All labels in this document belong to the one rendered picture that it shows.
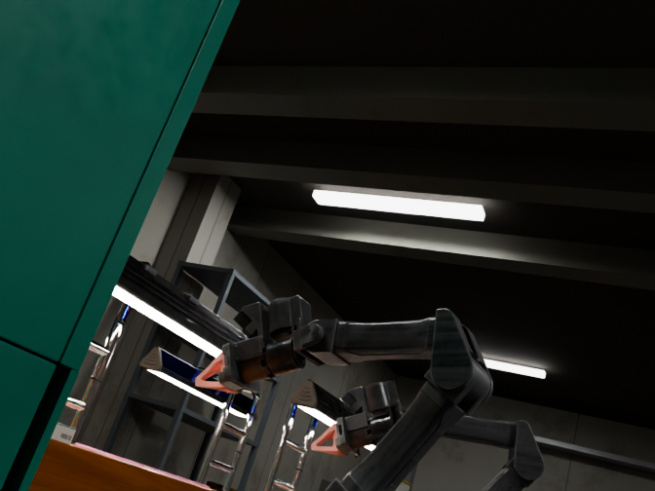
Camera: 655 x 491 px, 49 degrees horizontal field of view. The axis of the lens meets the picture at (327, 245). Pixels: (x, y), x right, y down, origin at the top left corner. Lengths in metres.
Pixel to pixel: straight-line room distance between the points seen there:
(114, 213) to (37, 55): 0.19
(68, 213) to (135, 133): 0.13
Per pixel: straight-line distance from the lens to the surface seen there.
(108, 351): 1.61
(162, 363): 2.31
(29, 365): 0.81
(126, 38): 0.87
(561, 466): 9.46
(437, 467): 9.69
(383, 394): 1.67
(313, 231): 5.51
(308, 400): 1.98
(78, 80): 0.82
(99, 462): 0.96
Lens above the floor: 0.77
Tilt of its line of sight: 20 degrees up
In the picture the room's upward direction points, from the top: 18 degrees clockwise
